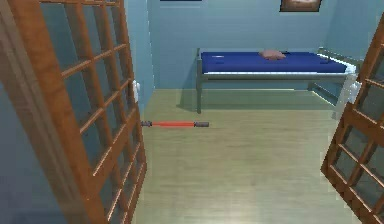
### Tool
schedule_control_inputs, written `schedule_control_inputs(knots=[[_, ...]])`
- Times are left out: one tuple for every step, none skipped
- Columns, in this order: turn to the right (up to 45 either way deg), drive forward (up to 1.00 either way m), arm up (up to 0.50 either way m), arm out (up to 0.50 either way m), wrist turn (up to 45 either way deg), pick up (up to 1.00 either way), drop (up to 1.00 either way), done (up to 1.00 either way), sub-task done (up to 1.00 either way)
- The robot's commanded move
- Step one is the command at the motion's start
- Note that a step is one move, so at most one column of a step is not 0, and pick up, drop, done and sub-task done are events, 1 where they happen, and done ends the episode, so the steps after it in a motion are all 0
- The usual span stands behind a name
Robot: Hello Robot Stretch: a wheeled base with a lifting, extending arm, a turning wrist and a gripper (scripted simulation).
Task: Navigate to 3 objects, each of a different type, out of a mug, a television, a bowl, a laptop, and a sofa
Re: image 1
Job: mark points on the red bat with grey ends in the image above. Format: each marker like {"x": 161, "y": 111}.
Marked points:
{"x": 173, "y": 124}

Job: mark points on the brown glazed room door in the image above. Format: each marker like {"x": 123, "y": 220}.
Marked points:
{"x": 50, "y": 83}
{"x": 361, "y": 143}

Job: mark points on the blue bed with grey frame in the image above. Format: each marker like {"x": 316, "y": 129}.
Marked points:
{"x": 266, "y": 63}

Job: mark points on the brown framed wall picture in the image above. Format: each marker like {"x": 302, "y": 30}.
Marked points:
{"x": 300, "y": 4}

